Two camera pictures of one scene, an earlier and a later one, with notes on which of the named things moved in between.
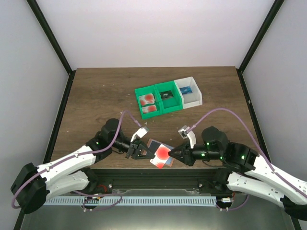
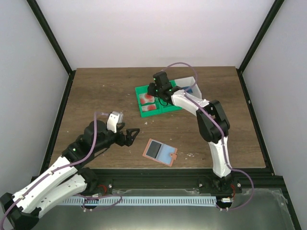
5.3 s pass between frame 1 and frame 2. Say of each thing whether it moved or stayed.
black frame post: stayed
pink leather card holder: stayed
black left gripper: moved
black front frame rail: stayed
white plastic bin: stayed
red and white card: stayed
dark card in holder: stayed
